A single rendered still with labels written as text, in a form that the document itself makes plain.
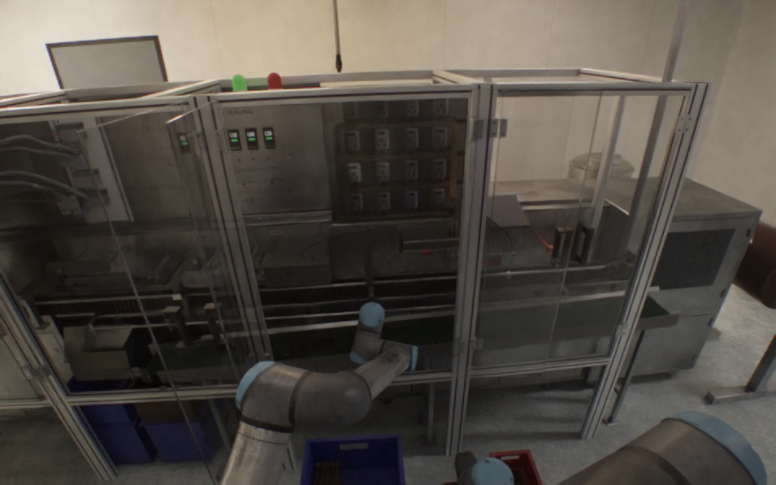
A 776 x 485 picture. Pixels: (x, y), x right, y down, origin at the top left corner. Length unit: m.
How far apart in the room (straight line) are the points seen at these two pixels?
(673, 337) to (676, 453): 2.22
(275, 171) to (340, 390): 1.26
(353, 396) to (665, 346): 2.20
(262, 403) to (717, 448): 0.73
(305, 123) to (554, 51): 3.68
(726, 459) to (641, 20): 5.21
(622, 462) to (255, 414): 0.65
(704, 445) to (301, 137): 1.68
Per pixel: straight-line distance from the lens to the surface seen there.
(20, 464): 3.01
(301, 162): 1.87
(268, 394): 0.88
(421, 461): 2.26
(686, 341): 2.85
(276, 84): 1.83
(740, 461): 0.60
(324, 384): 0.85
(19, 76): 5.74
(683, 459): 0.56
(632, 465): 0.53
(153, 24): 4.95
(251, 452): 0.90
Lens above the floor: 1.89
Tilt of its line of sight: 27 degrees down
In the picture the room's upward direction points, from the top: 2 degrees counter-clockwise
